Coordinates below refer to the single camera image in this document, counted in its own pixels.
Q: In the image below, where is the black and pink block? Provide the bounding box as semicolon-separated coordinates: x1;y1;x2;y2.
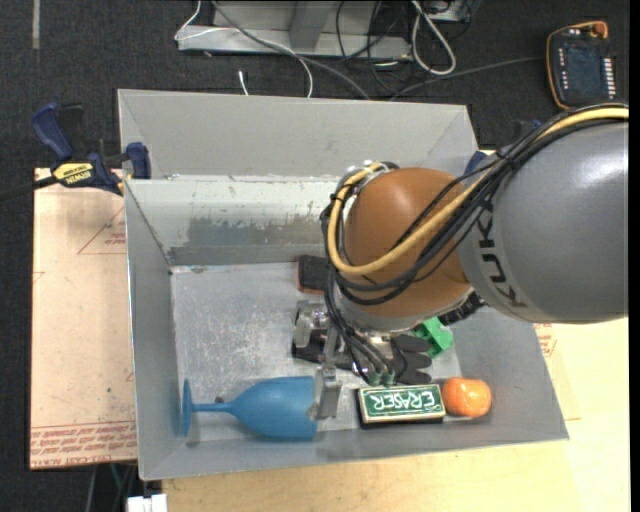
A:
296;254;335;294

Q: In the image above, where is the blue plastic goblet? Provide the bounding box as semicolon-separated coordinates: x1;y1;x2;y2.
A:
179;375;321;443

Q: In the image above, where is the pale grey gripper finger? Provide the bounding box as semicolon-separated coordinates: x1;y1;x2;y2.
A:
311;367;344;421

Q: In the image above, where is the orange fruit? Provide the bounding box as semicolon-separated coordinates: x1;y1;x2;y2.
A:
441;376;493;419

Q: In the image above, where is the grey metal bin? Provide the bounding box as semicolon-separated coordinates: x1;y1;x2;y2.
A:
117;88;571;481

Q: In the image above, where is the green eraser box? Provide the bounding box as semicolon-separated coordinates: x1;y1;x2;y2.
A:
355;383;447;427

